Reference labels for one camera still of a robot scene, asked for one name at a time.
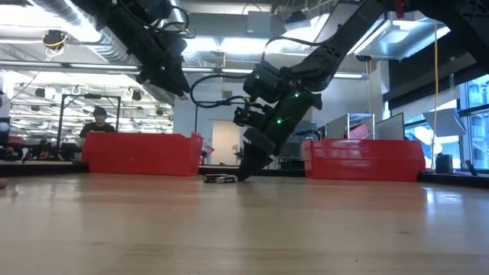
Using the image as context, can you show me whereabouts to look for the dark cabinet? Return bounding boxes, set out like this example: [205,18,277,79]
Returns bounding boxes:
[284,120,319,169]

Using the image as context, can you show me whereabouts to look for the bright ceiling light panel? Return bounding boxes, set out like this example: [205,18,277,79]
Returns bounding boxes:
[183,36,268,57]

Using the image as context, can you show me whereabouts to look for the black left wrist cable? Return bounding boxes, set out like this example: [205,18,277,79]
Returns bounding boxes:
[151,4,198,40]

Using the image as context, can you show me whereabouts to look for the grey ceiling unit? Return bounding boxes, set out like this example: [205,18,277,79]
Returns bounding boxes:
[246,10,277,36]

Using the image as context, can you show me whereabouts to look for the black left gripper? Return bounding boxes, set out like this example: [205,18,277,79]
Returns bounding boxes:
[74,0,191,97]

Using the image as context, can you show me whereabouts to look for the metal shelf rack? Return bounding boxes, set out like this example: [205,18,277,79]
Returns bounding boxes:
[324,112,376,141]

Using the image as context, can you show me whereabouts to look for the person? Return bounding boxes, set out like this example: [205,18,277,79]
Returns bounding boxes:
[77,105,116,149]

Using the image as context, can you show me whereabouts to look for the glass window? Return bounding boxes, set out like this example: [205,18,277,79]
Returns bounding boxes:
[404,72,489,173]

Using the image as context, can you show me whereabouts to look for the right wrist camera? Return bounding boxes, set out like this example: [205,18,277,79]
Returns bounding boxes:
[233,105,269,130]

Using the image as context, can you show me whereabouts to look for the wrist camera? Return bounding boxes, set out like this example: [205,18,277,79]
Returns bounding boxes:
[233,105,269,130]
[129,0,175,24]

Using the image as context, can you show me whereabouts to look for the red plastic bin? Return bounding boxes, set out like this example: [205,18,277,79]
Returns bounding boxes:
[80,131,204,177]
[301,137,426,183]

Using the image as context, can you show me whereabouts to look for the beige door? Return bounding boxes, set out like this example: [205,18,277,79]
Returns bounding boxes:
[211,120,245,166]

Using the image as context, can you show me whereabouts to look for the black yellow ceiling cord reel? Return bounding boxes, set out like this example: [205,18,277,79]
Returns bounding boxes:
[40,28,70,53]

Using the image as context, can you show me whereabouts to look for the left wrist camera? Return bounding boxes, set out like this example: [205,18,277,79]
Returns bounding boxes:
[129,0,175,24]

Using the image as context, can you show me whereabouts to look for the grey monitor panel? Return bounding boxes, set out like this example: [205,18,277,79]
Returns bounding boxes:
[374,112,406,141]

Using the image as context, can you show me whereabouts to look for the silver ventilation duct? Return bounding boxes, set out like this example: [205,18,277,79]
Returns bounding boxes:
[32,0,176,104]

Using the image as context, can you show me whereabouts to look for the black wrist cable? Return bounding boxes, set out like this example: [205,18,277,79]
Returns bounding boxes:
[151,4,198,40]
[189,34,325,109]

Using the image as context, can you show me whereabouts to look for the black waste bin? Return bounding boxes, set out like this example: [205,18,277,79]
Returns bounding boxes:
[435,152,455,174]

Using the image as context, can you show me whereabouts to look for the batteries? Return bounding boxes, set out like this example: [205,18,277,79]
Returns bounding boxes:
[215,173,240,184]

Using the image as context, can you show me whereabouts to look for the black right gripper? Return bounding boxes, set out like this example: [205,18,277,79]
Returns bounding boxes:
[238,90,323,183]

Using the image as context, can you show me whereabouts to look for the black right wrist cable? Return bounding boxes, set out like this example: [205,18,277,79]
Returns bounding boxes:
[189,34,325,109]

